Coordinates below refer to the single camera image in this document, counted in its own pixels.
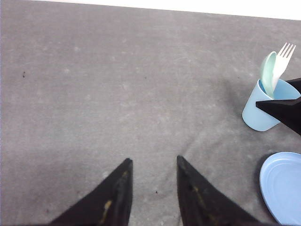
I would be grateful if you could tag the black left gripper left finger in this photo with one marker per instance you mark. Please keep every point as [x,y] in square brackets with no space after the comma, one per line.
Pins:
[109,204]

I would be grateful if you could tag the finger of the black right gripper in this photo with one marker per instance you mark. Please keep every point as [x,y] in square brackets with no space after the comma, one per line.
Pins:
[287,111]
[293,86]

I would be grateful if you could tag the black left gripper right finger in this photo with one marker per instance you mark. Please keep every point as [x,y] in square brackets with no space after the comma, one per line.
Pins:
[201,204]

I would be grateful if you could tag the white plastic fork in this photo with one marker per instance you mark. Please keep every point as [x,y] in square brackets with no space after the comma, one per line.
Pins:
[282,60]

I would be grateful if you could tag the mint green plastic spoon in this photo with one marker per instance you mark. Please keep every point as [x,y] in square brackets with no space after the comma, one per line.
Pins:
[266,73]

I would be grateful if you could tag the light blue plastic cup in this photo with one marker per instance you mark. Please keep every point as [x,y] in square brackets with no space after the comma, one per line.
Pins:
[256,118]

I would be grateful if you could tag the blue plastic plate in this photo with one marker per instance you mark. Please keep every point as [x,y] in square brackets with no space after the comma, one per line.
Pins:
[280,183]

